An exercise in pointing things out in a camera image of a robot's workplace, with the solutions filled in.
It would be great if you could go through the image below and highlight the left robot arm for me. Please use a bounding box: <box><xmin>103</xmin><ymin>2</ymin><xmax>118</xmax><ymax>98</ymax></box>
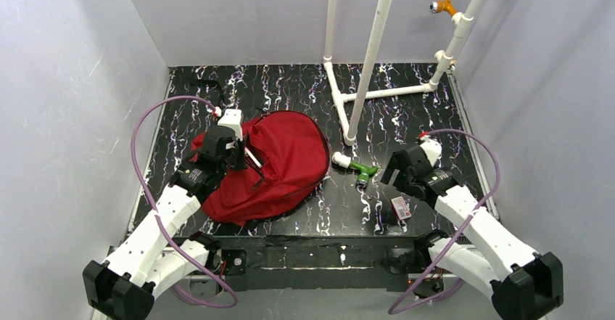
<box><xmin>83</xmin><ymin>126</ymin><xmax>244</xmax><ymax>319</ymax></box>

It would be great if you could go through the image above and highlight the red student backpack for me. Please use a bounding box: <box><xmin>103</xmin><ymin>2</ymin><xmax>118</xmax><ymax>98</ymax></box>
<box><xmin>202</xmin><ymin>110</ymin><xmax>331</xmax><ymax>226</ymax></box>

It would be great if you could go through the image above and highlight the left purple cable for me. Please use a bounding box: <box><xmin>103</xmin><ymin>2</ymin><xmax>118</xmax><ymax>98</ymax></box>
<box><xmin>131</xmin><ymin>95</ymin><xmax>239</xmax><ymax>309</ymax></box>

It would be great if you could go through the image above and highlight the white pen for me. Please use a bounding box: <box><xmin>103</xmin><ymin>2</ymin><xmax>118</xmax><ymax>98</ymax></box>
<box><xmin>244</xmin><ymin>147</ymin><xmax>263</xmax><ymax>169</ymax></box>

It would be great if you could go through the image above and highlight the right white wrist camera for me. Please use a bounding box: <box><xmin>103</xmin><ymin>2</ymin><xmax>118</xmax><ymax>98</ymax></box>
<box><xmin>418</xmin><ymin>133</ymin><xmax>442</xmax><ymax>167</ymax></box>

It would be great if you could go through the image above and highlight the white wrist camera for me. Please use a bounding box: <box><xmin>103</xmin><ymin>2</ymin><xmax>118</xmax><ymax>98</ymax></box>
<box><xmin>213</xmin><ymin>107</ymin><xmax>243</xmax><ymax>141</ymax></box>
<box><xmin>418</xmin><ymin>133</ymin><xmax>442</xmax><ymax>167</ymax></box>

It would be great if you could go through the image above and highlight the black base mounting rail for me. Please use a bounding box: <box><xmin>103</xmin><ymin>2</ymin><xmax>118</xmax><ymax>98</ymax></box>
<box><xmin>198</xmin><ymin>234</ymin><xmax>429</xmax><ymax>292</ymax></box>

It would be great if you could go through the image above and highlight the small red white card box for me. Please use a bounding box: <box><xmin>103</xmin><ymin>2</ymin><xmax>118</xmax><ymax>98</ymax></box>
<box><xmin>390</xmin><ymin>197</ymin><xmax>412</xmax><ymax>221</ymax></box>

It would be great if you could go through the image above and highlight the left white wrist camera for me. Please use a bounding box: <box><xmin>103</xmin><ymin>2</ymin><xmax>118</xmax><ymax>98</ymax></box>
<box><xmin>213</xmin><ymin>107</ymin><xmax>243</xmax><ymax>141</ymax></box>

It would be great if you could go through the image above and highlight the white PVC pipe frame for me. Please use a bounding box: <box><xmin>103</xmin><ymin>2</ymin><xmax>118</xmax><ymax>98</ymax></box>
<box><xmin>323</xmin><ymin>0</ymin><xmax>502</xmax><ymax>147</ymax></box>

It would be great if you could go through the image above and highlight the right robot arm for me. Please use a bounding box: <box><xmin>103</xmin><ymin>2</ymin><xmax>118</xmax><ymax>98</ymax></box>
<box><xmin>381</xmin><ymin>139</ymin><xmax>564</xmax><ymax>319</ymax></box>

